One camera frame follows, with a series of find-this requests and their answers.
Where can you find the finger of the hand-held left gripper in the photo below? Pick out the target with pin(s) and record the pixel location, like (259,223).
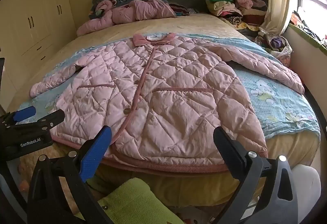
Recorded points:
(51,118)
(25,113)

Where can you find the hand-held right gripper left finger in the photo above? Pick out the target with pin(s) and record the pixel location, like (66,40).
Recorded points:
(94,152)

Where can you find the green windowsill cover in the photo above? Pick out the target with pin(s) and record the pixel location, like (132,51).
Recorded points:
(306,35)

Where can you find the pile of folded clothes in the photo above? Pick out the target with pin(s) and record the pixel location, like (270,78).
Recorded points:
(224,6)

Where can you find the blue cartoon printed blanket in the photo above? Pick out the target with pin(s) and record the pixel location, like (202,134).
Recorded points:
(268,101)

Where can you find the green cloth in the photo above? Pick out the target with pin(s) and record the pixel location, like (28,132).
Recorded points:
(132,198)

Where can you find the crumpled pink padded jacket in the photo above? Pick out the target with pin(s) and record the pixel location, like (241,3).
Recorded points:
(143,9)

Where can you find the dark striped cloth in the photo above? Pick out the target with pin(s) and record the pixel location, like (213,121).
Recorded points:
(181,8)

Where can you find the cream wardrobe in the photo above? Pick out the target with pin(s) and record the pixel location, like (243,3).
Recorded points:
(38,9)

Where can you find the pink quilted jacket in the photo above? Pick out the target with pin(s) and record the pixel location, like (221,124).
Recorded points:
(166,91)

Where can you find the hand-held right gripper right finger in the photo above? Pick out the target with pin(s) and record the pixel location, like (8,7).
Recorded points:
(230,152)

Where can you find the white round stool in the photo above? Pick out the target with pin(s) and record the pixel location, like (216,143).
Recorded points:
(306,183)

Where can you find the basket of clothes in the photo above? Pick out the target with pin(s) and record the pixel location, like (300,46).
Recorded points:
(277,44)

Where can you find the bed with yellow sheet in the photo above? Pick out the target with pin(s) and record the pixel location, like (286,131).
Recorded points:
(153,26)

